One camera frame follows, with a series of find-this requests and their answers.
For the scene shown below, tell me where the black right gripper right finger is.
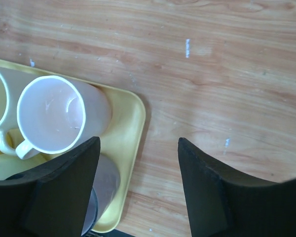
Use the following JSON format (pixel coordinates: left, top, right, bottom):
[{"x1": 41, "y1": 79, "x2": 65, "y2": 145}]
[{"x1": 178, "y1": 138, "x2": 296, "y2": 237}]

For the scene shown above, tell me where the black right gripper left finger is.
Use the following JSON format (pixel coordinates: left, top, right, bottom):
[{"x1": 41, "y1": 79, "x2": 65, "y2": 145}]
[{"x1": 0, "y1": 137, "x2": 100, "y2": 237}]

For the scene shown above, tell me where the purple black mug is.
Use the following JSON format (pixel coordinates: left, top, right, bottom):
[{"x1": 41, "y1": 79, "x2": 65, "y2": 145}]
[{"x1": 81, "y1": 154, "x2": 120, "y2": 236}]

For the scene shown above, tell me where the pink mug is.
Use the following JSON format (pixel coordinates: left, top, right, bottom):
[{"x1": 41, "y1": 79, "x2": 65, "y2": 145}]
[{"x1": 16, "y1": 76, "x2": 112, "y2": 159}]

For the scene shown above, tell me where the cream mug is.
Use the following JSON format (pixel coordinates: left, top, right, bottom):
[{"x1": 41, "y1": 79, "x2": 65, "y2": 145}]
[{"x1": 0, "y1": 67, "x2": 36, "y2": 156}]

